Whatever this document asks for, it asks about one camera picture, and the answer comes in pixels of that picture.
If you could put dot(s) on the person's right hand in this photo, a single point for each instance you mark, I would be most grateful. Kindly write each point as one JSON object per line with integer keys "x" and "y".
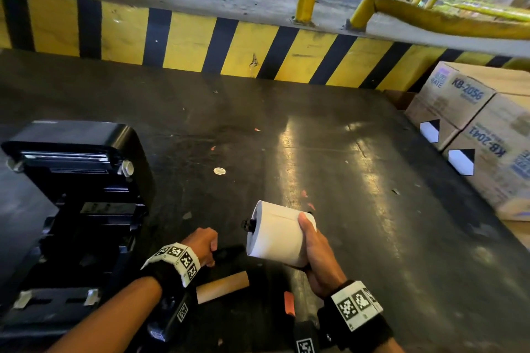
{"x": 323, "y": 270}

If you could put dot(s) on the person's left hand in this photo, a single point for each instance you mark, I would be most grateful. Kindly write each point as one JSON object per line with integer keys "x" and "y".
{"x": 203, "y": 243}

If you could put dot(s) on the red sticker tab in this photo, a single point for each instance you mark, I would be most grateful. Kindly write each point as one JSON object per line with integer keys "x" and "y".
{"x": 289, "y": 303}

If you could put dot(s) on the brown cardboard tube core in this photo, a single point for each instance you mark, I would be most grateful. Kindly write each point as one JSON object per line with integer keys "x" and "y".
{"x": 223, "y": 286}

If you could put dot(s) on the white paper roll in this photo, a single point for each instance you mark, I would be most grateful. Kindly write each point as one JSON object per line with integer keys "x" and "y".
{"x": 277, "y": 237}

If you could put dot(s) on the black printer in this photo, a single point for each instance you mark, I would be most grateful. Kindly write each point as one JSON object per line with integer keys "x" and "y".
{"x": 83, "y": 199}

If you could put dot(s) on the person's right forearm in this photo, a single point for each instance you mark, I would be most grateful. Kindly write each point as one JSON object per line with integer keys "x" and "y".
{"x": 389, "y": 346}

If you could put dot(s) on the person's left forearm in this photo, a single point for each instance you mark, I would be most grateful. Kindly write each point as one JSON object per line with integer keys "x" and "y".
{"x": 112, "y": 319}

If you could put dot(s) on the black wristband with marker tags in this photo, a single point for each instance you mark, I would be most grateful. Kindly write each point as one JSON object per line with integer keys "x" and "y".
{"x": 178, "y": 255}
{"x": 356, "y": 303}

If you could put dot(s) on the white round sticker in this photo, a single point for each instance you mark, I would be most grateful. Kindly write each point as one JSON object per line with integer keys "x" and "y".
{"x": 219, "y": 171}

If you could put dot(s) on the brown cardboard box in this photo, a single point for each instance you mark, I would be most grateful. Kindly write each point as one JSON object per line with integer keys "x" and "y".
{"x": 449, "y": 133}
{"x": 497, "y": 175}
{"x": 459, "y": 92}

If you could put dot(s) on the yellow black striped barrier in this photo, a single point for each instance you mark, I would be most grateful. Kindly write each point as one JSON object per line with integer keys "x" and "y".
{"x": 248, "y": 50}

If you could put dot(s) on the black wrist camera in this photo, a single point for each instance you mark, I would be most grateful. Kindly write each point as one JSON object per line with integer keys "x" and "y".
{"x": 306, "y": 340}
{"x": 165, "y": 319}

